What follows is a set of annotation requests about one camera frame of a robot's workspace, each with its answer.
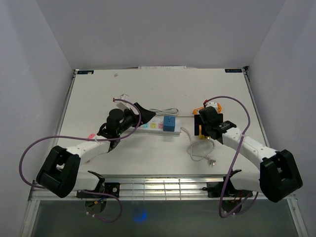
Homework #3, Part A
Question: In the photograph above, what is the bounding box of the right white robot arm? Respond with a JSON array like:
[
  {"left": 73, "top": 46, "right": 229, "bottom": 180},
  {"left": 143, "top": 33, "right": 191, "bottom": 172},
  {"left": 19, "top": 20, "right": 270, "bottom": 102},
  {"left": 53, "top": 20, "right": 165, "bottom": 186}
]
[{"left": 194, "top": 107, "right": 303, "bottom": 202}]

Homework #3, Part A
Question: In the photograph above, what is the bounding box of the white multicolour power strip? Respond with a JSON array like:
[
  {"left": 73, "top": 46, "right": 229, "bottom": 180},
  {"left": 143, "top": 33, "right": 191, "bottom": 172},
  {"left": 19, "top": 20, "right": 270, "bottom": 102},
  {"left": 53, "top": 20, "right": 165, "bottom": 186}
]
[{"left": 135, "top": 116, "right": 181, "bottom": 135}]

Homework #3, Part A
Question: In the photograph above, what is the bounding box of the orange power strip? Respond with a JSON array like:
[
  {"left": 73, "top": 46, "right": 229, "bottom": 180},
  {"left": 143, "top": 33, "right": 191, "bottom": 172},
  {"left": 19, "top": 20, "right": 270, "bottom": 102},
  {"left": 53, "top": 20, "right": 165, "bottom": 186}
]
[{"left": 193, "top": 105, "right": 222, "bottom": 115}]

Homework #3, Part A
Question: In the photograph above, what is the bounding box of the purple cable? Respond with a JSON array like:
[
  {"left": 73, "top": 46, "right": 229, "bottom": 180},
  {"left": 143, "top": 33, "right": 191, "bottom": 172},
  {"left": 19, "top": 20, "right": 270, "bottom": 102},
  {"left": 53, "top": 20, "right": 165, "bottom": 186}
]
[
  {"left": 207, "top": 95, "right": 259, "bottom": 218},
  {"left": 19, "top": 97, "right": 144, "bottom": 223}
]

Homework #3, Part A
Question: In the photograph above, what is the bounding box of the pink plug adapter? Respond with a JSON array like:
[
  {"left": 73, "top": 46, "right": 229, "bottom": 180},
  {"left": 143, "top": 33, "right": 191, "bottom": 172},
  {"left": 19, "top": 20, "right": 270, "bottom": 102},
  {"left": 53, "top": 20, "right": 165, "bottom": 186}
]
[{"left": 88, "top": 133, "right": 96, "bottom": 139}]

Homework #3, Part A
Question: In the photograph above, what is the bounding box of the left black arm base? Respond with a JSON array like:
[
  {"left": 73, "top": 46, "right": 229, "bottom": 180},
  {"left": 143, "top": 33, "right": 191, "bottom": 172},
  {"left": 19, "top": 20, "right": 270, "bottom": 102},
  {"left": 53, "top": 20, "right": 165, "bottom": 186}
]
[{"left": 76, "top": 182, "right": 120, "bottom": 198}]

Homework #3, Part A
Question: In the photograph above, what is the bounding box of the right blue corner label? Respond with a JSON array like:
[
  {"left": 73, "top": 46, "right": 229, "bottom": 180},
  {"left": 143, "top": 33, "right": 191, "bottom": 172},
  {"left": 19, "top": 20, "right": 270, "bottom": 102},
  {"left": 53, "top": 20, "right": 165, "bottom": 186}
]
[{"left": 225, "top": 69, "right": 242, "bottom": 73}]

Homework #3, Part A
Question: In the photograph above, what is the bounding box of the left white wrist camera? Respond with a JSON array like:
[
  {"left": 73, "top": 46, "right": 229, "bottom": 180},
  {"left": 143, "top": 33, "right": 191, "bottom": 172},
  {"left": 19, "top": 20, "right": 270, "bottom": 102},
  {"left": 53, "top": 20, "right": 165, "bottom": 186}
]
[{"left": 113, "top": 94, "right": 130, "bottom": 111}]

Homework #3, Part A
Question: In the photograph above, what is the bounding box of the blue cube socket adapter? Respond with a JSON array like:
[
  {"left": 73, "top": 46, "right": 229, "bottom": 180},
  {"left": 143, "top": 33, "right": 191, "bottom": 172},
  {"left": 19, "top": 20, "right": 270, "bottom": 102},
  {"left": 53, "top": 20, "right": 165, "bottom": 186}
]
[{"left": 163, "top": 116, "right": 176, "bottom": 132}]

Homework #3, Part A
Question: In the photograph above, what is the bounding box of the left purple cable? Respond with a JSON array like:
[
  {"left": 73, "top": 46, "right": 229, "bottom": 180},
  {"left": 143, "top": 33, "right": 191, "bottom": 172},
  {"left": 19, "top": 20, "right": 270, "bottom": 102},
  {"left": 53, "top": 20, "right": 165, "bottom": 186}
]
[{"left": 19, "top": 97, "right": 144, "bottom": 223}]

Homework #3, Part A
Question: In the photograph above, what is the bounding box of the yellow cube socket adapter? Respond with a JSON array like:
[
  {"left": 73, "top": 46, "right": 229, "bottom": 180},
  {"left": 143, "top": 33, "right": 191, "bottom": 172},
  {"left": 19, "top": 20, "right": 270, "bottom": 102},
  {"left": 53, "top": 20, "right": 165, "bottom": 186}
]
[{"left": 198, "top": 125, "right": 209, "bottom": 140}]

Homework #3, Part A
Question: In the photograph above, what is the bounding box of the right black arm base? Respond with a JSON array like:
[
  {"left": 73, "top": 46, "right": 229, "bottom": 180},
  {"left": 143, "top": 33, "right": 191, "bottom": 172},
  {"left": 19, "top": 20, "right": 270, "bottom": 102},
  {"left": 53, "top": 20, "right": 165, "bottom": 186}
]
[{"left": 203, "top": 181, "right": 254, "bottom": 198}]

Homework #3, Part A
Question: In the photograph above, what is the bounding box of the left blue corner label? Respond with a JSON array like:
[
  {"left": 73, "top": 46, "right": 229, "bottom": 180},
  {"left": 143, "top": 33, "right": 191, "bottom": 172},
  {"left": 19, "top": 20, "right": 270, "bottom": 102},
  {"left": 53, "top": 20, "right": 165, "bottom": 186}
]
[{"left": 77, "top": 70, "right": 94, "bottom": 75}]

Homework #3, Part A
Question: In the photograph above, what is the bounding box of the blue corner label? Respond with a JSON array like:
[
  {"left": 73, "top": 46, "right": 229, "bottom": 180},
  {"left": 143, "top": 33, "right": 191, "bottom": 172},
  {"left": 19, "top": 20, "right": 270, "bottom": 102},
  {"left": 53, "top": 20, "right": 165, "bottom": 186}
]
[
  {"left": 77, "top": 70, "right": 94, "bottom": 75},
  {"left": 225, "top": 69, "right": 242, "bottom": 73}
]

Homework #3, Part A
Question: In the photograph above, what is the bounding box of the white power cord with plug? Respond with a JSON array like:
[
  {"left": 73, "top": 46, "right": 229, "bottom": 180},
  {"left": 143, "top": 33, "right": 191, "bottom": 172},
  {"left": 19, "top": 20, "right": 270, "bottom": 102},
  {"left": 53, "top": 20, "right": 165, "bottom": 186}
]
[{"left": 149, "top": 107, "right": 218, "bottom": 167}]

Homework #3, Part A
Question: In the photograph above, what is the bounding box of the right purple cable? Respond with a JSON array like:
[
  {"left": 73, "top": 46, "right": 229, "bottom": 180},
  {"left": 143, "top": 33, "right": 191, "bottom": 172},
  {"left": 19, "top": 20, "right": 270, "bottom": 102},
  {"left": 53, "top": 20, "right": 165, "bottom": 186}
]
[{"left": 207, "top": 95, "right": 259, "bottom": 218}]

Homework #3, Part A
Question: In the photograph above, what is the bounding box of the aluminium rail frame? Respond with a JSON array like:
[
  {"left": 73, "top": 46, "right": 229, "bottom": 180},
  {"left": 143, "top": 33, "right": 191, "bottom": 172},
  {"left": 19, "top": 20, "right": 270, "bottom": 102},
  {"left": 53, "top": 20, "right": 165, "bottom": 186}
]
[{"left": 28, "top": 175, "right": 294, "bottom": 202}]

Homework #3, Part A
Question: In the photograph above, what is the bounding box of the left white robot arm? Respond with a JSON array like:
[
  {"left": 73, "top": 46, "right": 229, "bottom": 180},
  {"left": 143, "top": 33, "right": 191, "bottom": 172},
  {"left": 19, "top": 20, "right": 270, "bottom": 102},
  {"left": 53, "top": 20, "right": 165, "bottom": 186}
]
[{"left": 36, "top": 103, "right": 156, "bottom": 198}]

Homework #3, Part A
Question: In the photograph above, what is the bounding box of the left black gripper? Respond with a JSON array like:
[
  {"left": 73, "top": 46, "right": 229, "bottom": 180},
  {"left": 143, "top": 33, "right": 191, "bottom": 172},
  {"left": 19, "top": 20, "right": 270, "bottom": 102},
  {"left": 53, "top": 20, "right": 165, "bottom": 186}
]
[{"left": 117, "top": 103, "right": 156, "bottom": 135}]

